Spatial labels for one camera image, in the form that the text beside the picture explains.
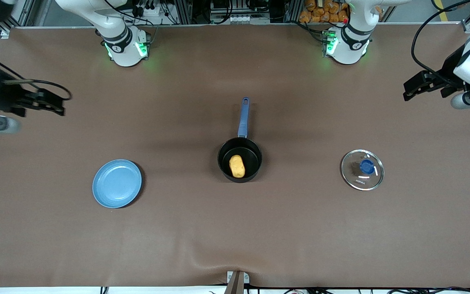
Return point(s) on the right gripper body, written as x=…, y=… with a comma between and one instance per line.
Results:
x=6, y=98

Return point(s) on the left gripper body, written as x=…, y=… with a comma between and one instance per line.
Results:
x=450, y=70

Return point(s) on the glass lid with blue knob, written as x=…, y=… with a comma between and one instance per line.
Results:
x=353, y=179

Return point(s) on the yellow potato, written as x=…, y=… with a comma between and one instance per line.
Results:
x=237, y=166

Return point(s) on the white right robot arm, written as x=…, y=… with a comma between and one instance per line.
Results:
x=120, y=45

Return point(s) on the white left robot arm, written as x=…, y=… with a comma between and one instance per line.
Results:
x=351, y=45

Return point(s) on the blue plate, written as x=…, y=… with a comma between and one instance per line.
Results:
x=116, y=183

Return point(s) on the orange items box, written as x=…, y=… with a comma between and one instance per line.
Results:
x=320, y=14

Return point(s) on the white power strip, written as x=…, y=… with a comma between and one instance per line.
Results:
x=153, y=11

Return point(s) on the brown table mat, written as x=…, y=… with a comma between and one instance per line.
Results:
x=235, y=228

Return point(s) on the aluminium frame post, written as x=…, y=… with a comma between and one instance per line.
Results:
x=185, y=12
x=293, y=10

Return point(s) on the metal table edge bracket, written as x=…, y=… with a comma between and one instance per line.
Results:
x=237, y=281

